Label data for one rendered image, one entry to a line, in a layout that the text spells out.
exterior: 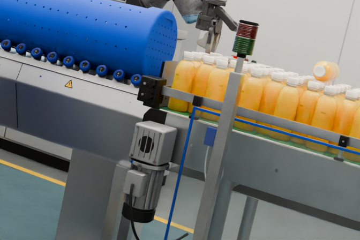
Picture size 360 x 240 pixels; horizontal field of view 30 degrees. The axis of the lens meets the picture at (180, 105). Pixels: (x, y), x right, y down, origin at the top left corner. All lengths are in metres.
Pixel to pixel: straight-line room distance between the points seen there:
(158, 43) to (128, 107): 0.27
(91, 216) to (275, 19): 2.67
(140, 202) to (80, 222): 0.95
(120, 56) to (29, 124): 0.52
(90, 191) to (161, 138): 0.99
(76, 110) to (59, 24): 0.33
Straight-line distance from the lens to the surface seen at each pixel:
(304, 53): 5.19
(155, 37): 2.49
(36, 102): 2.69
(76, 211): 3.17
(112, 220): 2.61
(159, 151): 2.18
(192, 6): 2.97
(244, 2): 5.36
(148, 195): 2.25
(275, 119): 2.20
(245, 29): 2.03
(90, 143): 2.62
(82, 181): 3.12
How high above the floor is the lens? 1.27
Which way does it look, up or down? 8 degrees down
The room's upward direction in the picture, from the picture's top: 12 degrees clockwise
